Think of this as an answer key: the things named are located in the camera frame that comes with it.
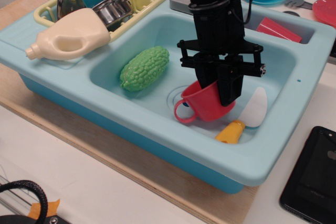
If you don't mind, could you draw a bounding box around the black braided cable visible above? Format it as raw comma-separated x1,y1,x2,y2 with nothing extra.
0,179,49,224

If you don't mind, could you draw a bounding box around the steel cooking pot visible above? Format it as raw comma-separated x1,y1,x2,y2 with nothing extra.
92,0,134,31

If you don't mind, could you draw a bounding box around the orange tape piece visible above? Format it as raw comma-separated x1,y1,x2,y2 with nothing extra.
27,199,60,220

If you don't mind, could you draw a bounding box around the plywood board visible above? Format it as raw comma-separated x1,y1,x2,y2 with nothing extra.
0,0,259,224

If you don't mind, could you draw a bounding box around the gray toy faucet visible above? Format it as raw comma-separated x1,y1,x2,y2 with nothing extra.
170,0,192,15

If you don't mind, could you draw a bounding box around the toy knife yellow handle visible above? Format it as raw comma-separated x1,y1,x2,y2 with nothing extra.
215,87,268,144

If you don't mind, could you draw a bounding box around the black smartphone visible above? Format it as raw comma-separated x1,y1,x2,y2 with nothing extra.
279,126,335,223

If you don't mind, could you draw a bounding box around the red plastic cup with handle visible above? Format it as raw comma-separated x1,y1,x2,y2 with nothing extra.
174,81,236,123

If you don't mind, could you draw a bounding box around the light blue toy sink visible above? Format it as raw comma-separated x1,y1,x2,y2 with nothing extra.
1,0,335,193

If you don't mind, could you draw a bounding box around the red plastic plate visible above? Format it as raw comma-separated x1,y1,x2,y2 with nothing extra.
312,0,336,28

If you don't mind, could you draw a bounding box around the cream plastic detergent bottle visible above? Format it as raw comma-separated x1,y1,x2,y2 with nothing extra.
25,8,110,60

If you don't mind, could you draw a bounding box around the green toy bitter melon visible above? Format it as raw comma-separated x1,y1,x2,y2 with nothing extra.
120,46,170,92

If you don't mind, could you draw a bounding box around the red tumbler in sink compartment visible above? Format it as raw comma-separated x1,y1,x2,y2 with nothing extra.
256,17,302,43

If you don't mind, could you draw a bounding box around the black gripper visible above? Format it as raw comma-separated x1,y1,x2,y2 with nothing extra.
177,0,266,106

